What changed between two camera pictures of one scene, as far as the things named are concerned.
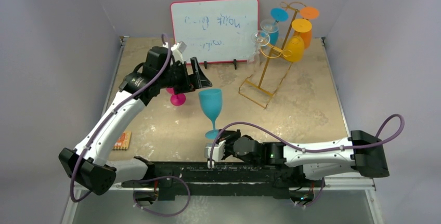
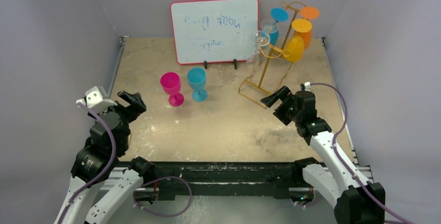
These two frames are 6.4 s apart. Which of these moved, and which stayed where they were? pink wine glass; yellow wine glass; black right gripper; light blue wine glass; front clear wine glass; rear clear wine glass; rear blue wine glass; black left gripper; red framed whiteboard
Moved: black right gripper; black left gripper; light blue wine glass
Stayed: yellow wine glass; rear clear wine glass; pink wine glass; front clear wine glass; rear blue wine glass; red framed whiteboard
